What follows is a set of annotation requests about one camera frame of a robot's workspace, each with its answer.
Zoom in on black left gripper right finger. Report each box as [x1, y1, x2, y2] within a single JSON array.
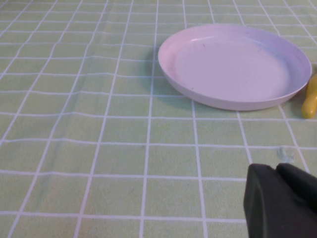
[[275, 163, 317, 215]]

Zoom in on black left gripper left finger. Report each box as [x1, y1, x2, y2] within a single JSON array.
[[243, 163, 317, 238]]

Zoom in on yellow toy banana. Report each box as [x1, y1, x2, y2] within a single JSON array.
[[301, 74, 317, 119]]

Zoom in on pink round plate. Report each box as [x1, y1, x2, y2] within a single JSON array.
[[158, 24, 313, 111]]

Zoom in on green checked tablecloth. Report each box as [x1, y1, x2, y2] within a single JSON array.
[[0, 0, 317, 238]]

